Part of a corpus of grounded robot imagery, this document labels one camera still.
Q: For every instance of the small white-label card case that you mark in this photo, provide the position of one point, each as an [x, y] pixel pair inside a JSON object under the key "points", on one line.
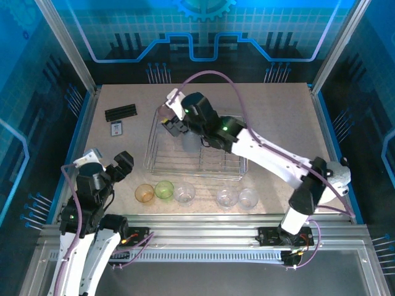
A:
{"points": [[117, 128]]}

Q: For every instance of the clear dimpled plastic cup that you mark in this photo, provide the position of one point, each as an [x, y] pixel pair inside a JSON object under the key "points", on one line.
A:
{"points": [[248, 198], [184, 193], [227, 197]]}

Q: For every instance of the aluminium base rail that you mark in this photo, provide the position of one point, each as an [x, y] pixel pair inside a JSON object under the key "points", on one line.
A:
{"points": [[200, 228]]}

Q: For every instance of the black ridged bar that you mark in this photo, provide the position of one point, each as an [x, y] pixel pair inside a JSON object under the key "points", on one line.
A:
{"points": [[121, 112]]}

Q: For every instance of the aluminium side rail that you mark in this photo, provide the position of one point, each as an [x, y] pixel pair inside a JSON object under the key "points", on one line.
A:
{"points": [[321, 123], [83, 129]]}

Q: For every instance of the green plastic cup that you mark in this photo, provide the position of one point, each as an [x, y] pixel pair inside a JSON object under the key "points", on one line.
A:
{"points": [[164, 189]]}

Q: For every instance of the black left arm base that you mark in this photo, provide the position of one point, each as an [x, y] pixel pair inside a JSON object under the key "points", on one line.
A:
{"points": [[137, 236]]}

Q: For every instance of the pink plastic tumbler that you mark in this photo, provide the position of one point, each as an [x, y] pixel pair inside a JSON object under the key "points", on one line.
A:
{"points": [[163, 111]]}

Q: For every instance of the aluminium frame post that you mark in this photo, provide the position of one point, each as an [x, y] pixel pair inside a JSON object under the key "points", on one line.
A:
{"points": [[61, 40], [339, 40]]}

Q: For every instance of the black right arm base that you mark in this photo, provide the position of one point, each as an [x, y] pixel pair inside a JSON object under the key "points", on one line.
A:
{"points": [[270, 236]]}

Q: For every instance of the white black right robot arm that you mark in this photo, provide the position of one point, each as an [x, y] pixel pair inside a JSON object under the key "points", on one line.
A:
{"points": [[271, 160]]}

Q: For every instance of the orange plastic cup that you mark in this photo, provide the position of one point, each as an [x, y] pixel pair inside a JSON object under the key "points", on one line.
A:
{"points": [[144, 193]]}

